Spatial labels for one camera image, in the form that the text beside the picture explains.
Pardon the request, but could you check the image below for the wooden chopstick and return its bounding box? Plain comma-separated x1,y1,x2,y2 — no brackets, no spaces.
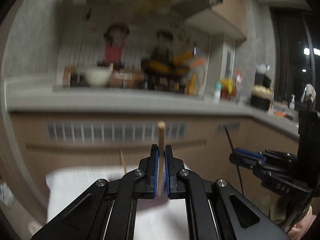
157,121,166,197
119,149,127,174

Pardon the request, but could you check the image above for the dark metal spoon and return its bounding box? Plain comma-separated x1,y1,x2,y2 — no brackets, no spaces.
224,126,246,197

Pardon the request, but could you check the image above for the person's hand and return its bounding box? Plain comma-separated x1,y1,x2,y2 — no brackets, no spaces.
268,197,316,240

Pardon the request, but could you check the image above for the purple plastic utensil holder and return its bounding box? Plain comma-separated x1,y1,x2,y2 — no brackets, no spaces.
109,177,171,212

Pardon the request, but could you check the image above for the small grey side grille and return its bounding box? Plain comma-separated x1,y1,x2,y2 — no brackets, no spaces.
215,121,241,134

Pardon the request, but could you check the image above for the white lace table mat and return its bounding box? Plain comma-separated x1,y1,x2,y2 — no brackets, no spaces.
44,163,190,240

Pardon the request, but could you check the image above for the white bottle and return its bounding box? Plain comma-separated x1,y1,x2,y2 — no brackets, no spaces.
214,82,222,103

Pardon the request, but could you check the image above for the black container on counter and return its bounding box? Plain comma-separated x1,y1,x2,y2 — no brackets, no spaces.
250,85,273,111

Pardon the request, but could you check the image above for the grey ventilation grille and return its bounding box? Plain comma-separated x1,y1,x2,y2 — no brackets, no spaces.
44,120,189,142

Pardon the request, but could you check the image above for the black pot on stove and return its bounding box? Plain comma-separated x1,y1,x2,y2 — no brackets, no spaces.
140,30,194,80

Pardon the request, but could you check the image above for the white ceramic bowl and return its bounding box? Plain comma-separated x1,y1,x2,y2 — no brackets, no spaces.
85,64,113,87

